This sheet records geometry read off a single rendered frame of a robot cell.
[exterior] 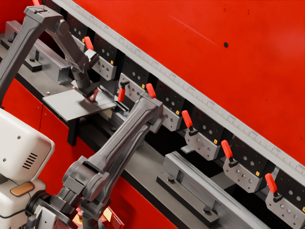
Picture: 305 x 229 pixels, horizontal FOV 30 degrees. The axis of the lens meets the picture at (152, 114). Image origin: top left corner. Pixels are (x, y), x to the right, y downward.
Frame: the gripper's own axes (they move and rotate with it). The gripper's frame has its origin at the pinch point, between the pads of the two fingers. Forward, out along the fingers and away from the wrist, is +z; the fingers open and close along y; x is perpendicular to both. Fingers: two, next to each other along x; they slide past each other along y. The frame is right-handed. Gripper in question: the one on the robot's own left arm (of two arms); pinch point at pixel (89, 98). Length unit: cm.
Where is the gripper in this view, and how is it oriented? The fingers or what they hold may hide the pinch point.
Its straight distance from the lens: 245.3
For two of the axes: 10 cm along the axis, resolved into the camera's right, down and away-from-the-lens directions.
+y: -6.7, -5.2, 5.3
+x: -7.3, 5.9, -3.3
